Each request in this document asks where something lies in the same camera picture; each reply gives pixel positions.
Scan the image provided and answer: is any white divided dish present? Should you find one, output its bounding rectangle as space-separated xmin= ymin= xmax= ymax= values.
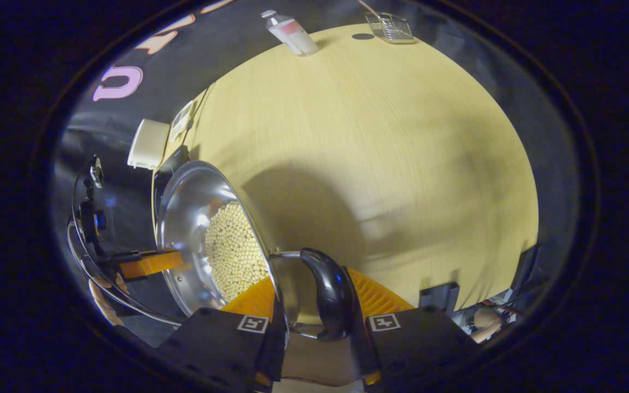
xmin=168 ymin=100 xmax=195 ymax=144

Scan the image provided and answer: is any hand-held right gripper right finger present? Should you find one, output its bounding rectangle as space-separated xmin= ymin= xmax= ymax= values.
xmin=342 ymin=266 xmax=482 ymax=389

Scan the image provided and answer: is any black induction cooktop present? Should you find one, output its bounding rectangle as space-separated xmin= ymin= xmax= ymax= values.
xmin=152 ymin=145 xmax=191 ymax=219

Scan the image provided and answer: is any clear glass cup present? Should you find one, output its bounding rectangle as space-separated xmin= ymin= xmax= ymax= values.
xmin=365 ymin=12 xmax=415 ymax=44

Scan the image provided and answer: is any small clear plastic bottle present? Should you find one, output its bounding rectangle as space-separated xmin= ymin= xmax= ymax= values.
xmin=260 ymin=9 xmax=319 ymax=57

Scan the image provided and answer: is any pile of yellow soybeans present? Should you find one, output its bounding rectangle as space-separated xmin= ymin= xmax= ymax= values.
xmin=204 ymin=201 xmax=270 ymax=302

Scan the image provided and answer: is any white toaster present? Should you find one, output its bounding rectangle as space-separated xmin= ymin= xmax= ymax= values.
xmin=127 ymin=118 xmax=170 ymax=170

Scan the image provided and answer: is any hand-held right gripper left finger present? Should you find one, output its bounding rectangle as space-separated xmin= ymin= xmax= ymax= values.
xmin=156 ymin=276 xmax=290 ymax=391

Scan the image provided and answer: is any steel pot with black handles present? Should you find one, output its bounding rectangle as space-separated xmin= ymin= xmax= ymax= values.
xmin=155 ymin=160 xmax=356 ymax=342

